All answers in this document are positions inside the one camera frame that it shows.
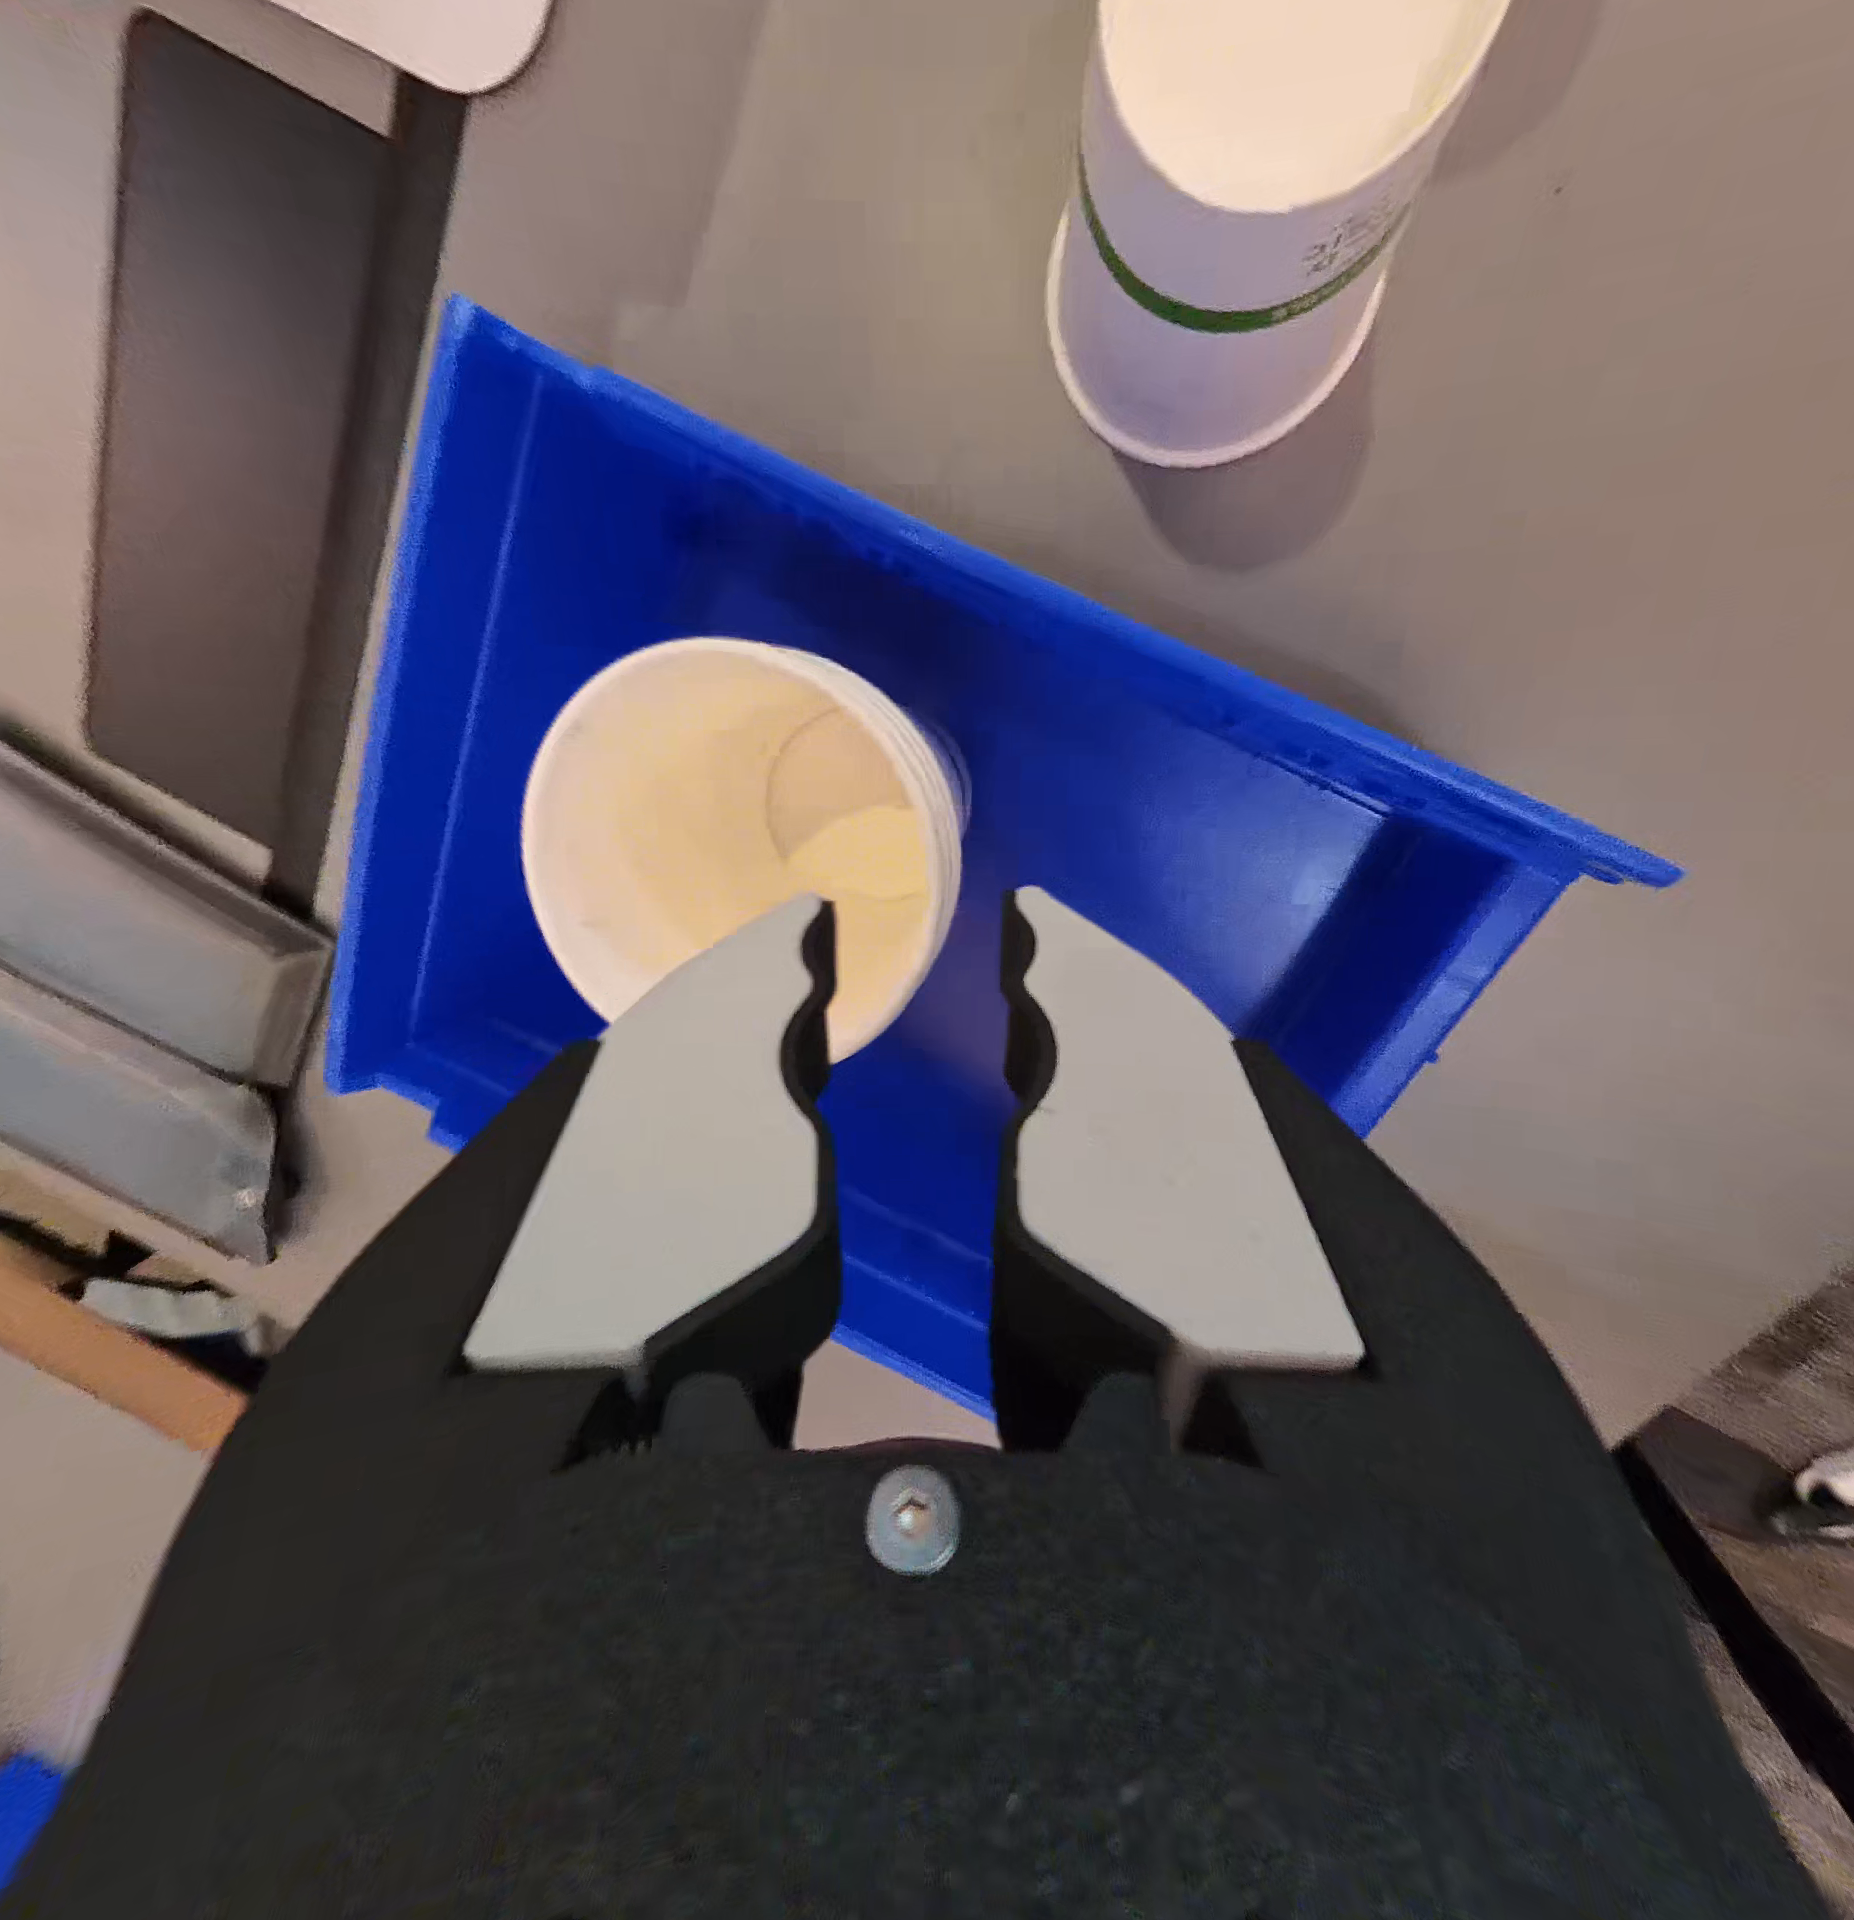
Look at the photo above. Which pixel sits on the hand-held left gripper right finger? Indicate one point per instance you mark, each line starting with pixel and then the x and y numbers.
pixel 1182 1185

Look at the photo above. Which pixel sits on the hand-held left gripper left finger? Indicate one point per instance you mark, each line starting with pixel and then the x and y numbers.
pixel 657 1185

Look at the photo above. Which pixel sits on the blue plastic bin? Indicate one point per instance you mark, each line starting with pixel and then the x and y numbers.
pixel 1166 840
pixel 5 1830

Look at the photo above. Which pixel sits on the stack of white paper cups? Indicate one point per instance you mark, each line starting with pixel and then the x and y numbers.
pixel 643 840

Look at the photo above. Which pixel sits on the white paper cup green band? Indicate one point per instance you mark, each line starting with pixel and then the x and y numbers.
pixel 1166 345

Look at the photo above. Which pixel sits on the grey metal tray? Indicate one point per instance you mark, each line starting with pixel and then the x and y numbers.
pixel 87 1111
pixel 103 901

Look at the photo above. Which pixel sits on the wooden desk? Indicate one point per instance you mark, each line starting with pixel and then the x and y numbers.
pixel 56 1328

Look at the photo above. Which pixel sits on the white power adapter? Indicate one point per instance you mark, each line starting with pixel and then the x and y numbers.
pixel 1843 1479

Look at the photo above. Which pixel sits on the white board stand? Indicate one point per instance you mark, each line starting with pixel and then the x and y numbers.
pixel 446 39

